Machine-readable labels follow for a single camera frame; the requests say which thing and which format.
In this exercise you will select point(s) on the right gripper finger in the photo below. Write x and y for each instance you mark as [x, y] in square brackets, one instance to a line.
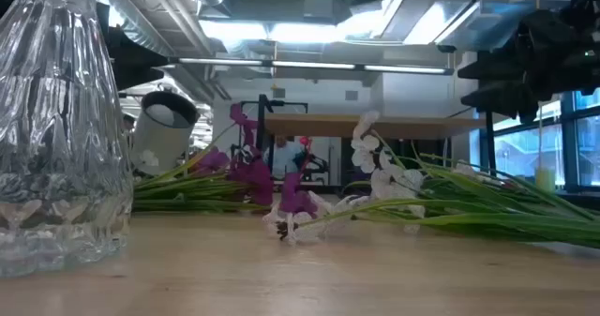
[501, 68]
[508, 99]

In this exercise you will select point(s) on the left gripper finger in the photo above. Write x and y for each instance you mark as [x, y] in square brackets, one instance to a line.
[136, 55]
[136, 78]

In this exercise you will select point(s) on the clear ribbed glass vase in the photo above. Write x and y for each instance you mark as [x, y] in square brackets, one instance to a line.
[61, 119]

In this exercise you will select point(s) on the purple flower bunch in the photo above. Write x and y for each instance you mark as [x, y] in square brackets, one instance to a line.
[253, 175]

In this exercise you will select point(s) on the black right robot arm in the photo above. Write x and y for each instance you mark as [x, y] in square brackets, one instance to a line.
[586, 2]

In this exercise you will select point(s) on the wooden shelf with black legs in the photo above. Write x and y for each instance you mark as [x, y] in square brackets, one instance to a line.
[375, 126]

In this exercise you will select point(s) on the yellow-green cup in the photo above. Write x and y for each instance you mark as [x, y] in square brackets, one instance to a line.
[545, 181]

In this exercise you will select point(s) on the long ceiling light bar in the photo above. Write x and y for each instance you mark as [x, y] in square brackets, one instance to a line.
[309, 65]

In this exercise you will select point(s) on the silver corrugated air duct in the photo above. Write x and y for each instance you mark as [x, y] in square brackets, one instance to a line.
[136, 20]

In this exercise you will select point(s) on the silver rectangular air duct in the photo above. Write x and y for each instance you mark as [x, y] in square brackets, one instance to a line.
[422, 16]

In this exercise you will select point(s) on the black aluminium table frame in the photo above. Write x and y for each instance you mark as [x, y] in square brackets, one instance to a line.
[586, 195]

